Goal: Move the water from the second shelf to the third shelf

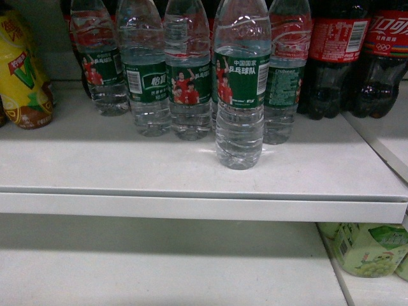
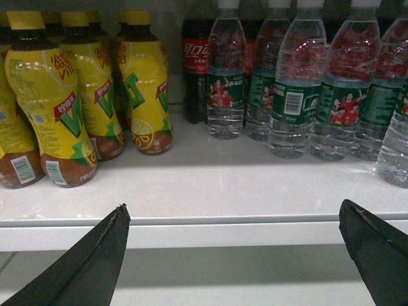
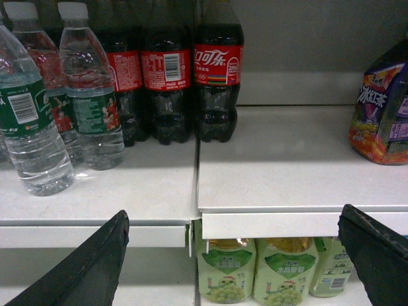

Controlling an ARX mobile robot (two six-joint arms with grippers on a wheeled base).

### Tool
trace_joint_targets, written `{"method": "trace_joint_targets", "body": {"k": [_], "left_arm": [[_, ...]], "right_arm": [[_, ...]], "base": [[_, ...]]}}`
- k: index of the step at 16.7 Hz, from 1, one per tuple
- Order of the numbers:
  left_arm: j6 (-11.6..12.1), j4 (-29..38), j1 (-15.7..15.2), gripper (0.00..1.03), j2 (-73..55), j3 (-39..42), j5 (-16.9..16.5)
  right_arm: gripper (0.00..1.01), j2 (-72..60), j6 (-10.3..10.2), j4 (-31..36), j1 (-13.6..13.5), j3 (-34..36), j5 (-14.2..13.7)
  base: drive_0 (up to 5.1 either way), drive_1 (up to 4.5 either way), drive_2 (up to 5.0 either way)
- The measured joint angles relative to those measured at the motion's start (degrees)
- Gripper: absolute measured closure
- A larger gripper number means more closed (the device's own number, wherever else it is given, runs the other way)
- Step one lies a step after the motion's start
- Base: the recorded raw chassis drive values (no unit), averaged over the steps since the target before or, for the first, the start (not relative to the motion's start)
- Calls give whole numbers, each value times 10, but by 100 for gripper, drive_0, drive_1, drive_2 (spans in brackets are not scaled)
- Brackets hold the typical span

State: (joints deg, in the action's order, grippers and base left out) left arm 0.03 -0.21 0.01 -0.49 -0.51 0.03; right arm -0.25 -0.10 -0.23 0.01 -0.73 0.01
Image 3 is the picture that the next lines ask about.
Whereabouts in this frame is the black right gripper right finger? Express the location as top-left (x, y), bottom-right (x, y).
top-left (338, 204), bottom-right (407, 305)

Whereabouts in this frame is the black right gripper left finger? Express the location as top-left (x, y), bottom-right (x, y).
top-left (7, 210), bottom-right (129, 305)

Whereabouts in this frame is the water bottle green label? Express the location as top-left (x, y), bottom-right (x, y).
top-left (1, 25), bottom-right (74, 196)
top-left (57, 1), bottom-right (124, 170)

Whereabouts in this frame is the white left shelf board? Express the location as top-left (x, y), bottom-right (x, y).
top-left (1, 139), bottom-right (199, 249)

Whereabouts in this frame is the rear water bottle white cap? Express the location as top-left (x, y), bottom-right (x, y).
top-left (4, 1), bottom-right (84, 166)

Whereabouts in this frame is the right green grape drink bottle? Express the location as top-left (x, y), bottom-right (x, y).
top-left (309, 237), bottom-right (354, 298)

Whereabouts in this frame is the green grape drink bottle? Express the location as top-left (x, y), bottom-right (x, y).
top-left (309, 237), bottom-right (354, 298)
top-left (196, 238), bottom-right (256, 304)
top-left (252, 237), bottom-right (319, 305)

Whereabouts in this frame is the middle green grape drink bottle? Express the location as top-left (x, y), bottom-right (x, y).
top-left (252, 237), bottom-right (319, 305)

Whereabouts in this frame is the purple iced tea pack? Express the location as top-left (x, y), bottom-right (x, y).
top-left (349, 38), bottom-right (407, 165)

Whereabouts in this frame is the left green grape drink bottle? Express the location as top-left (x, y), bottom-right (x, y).
top-left (196, 238), bottom-right (256, 304)

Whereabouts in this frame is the middle cola bottle barcode label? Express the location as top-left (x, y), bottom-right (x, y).
top-left (140, 1), bottom-right (193, 145)

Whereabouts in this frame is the left cola bottle red label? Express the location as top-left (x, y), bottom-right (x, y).
top-left (94, 1), bottom-right (149, 147)

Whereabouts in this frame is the cola bottle red label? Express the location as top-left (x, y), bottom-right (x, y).
top-left (193, 1), bottom-right (244, 143)
top-left (94, 1), bottom-right (149, 147)

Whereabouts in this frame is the right cola bottle red label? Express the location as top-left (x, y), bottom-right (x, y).
top-left (193, 1), bottom-right (244, 143)

